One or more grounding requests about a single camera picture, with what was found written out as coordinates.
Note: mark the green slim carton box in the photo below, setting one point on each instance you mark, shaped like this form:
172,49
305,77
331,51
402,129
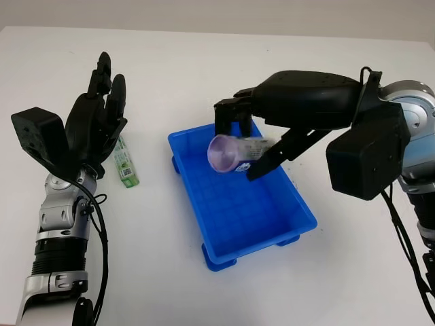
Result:
125,163

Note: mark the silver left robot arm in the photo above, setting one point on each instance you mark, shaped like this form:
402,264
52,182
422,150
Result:
57,217

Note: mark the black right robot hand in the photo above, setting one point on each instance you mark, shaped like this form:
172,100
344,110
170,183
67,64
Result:
306,98

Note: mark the blue plastic tray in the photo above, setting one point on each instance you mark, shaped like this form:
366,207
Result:
244,210

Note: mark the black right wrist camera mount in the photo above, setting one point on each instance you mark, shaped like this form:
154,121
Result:
367,159

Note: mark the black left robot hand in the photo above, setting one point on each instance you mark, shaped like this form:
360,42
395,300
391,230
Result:
91,125

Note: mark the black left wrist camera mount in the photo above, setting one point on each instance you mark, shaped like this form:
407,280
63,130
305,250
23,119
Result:
37,132

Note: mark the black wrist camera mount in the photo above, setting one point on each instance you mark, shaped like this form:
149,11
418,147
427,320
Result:
367,159
37,132

